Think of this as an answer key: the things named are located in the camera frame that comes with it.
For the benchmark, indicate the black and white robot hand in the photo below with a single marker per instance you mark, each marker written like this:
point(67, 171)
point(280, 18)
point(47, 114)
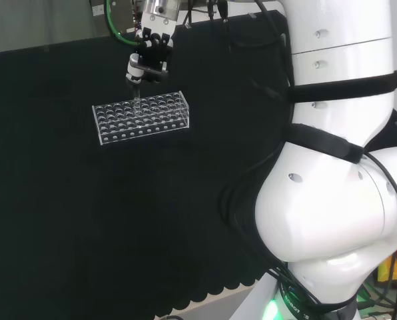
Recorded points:
point(153, 56)

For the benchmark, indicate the clear glass test tube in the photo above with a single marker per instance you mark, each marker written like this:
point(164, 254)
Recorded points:
point(137, 100)

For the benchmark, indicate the clear acrylic test tube rack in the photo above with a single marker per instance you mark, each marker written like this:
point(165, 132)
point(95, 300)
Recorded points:
point(142, 116)

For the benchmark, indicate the black bench cloth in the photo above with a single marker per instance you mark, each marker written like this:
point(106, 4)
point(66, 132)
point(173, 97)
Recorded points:
point(118, 200)

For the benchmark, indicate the yellow stop button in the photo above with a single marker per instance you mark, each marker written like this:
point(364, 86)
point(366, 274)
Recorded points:
point(388, 270)

